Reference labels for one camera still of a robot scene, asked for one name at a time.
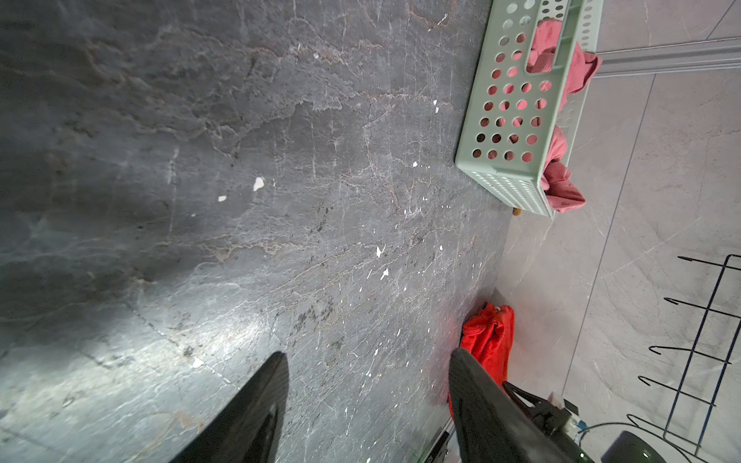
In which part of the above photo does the light green plastic basket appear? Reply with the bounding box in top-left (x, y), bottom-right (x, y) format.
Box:
top-left (455, 0), bottom-right (603, 218)

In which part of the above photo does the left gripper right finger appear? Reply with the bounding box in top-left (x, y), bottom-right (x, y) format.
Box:
top-left (449, 348), bottom-right (568, 463)

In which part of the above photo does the bright red t shirt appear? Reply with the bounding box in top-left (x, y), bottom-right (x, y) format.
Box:
top-left (459, 302), bottom-right (515, 389)

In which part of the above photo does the black wire hook rack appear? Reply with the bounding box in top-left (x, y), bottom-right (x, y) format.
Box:
top-left (626, 254), bottom-right (740, 462)

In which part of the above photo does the pink t shirt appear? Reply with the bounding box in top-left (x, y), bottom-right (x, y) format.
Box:
top-left (525, 18), bottom-right (603, 214)

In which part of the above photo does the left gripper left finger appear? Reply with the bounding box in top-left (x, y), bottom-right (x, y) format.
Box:
top-left (173, 351), bottom-right (289, 462)

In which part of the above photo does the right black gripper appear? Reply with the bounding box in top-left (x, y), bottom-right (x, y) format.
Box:
top-left (503, 381), bottom-right (594, 463)

